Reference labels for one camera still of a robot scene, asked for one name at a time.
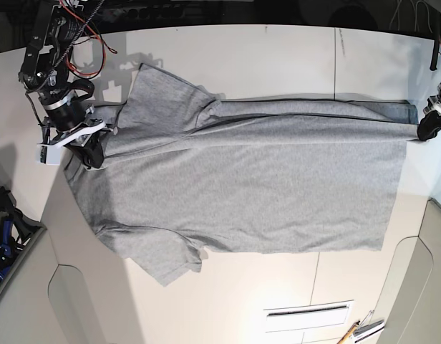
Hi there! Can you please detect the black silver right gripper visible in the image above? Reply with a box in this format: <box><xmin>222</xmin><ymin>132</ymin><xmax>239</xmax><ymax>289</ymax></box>
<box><xmin>42</xmin><ymin>89</ymin><xmax>117</xmax><ymax>170</ymax></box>

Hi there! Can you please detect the wooden handled tool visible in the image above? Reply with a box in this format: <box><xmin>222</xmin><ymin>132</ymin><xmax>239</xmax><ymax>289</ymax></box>
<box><xmin>337</xmin><ymin>321</ymin><xmax>360</xmax><ymax>344</ymax></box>

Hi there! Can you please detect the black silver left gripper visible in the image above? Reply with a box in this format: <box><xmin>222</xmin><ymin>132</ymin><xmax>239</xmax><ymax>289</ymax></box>
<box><xmin>417</xmin><ymin>83</ymin><xmax>441</xmax><ymax>141</ymax></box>

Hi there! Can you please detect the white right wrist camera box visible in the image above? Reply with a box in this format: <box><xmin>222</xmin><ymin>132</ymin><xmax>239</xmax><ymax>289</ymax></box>
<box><xmin>35</xmin><ymin>144</ymin><xmax>63</xmax><ymax>166</ymax></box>

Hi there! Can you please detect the white vent plate with slot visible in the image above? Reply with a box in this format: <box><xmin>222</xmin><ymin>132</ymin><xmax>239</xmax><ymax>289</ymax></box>
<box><xmin>263</xmin><ymin>300</ymin><xmax>354</xmax><ymax>333</ymax></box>

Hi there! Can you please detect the blue black equipment pile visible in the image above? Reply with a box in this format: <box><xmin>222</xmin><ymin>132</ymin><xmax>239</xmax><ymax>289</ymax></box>
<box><xmin>0</xmin><ymin>186</ymin><xmax>44</xmax><ymax>282</ymax></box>

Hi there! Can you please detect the grey T-shirt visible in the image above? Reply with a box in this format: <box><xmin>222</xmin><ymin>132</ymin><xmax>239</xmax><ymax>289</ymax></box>
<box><xmin>65</xmin><ymin>65</ymin><xmax>418</xmax><ymax>285</ymax></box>

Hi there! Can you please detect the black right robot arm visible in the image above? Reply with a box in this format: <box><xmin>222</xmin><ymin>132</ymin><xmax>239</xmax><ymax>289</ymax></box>
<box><xmin>18</xmin><ymin>1</ymin><xmax>111</xmax><ymax>169</ymax></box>

